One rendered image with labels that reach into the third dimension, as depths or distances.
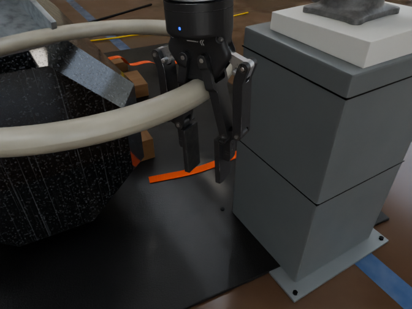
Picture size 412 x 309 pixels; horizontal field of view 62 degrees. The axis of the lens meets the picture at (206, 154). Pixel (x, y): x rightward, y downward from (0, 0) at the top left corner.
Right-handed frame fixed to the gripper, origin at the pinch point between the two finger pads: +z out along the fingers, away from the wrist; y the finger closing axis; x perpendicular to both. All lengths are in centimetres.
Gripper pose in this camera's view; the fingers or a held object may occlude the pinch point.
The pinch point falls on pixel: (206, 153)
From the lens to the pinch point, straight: 47.9
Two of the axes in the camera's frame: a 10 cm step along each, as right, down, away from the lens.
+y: -8.4, -2.6, 4.7
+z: 0.5, 8.3, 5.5
